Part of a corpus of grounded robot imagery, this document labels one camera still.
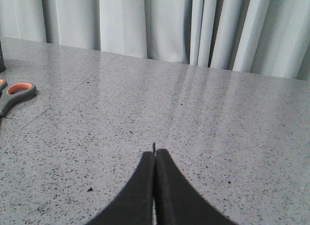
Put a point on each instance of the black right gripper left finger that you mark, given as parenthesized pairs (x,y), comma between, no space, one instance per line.
(133,205)

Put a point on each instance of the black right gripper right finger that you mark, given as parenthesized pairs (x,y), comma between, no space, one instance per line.
(176,201)

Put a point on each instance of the grey orange scissors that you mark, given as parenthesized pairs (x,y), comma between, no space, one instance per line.
(14,93)

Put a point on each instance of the black mesh pen holder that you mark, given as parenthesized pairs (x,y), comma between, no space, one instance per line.
(2,64)

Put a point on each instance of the pale grey curtain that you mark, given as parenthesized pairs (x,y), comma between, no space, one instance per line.
(268,37)

